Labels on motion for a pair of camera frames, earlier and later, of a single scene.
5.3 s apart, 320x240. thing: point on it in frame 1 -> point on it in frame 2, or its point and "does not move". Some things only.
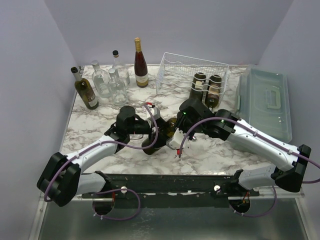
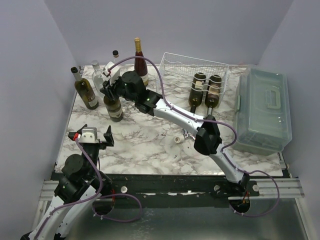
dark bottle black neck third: [198, 83] does not move
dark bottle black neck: [163, 130] -> [114, 108]
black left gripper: [150, 128] -> [108, 137]
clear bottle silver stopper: [102, 81] does not move
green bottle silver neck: [212, 97] does not move
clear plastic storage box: [263, 101] does not move
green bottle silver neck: [85, 90] does not move
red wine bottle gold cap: [140, 67] does not move
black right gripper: [180, 124] -> [110, 89]
